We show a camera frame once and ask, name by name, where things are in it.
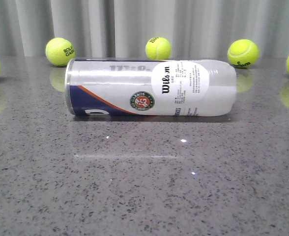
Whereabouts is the white blue tennis ball can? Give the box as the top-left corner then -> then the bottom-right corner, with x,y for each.
65,59 -> 237,117

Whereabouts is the middle back tennis ball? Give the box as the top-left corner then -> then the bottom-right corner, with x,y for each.
145,37 -> 172,60

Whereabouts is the Roland Garros tennis ball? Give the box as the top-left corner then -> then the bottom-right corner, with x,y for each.
45,37 -> 76,66

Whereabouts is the Wilson 3 tennis ball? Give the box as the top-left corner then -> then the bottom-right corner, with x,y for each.
227,39 -> 259,68

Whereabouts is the grey pleated curtain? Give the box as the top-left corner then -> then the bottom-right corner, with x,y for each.
0,0 -> 289,58

